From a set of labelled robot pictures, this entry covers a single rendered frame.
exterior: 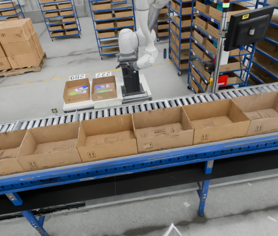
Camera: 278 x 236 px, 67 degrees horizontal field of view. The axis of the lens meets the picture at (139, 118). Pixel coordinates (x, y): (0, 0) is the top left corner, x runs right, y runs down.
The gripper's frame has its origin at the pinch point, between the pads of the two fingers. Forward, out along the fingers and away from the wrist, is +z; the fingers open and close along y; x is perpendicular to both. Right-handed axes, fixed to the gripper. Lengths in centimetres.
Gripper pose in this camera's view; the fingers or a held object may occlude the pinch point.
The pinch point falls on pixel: (120, 71)
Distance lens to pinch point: 223.9
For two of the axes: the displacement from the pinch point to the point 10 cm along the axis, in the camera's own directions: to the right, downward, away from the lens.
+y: 6.0, 5.7, 5.6
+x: 3.1, -8.1, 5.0
